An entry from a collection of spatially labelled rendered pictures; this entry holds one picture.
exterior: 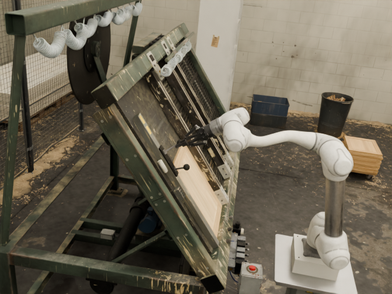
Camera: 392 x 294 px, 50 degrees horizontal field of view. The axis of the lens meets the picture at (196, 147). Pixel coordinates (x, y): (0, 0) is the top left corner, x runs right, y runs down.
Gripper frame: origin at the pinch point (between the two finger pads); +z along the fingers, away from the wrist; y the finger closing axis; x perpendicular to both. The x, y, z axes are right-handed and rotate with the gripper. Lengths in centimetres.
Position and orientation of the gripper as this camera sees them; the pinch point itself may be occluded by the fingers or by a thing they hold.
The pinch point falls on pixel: (181, 144)
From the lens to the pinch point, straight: 235.1
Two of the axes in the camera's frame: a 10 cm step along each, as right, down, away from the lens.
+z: -8.7, 3.9, 3.1
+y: 4.8, 8.3, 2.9
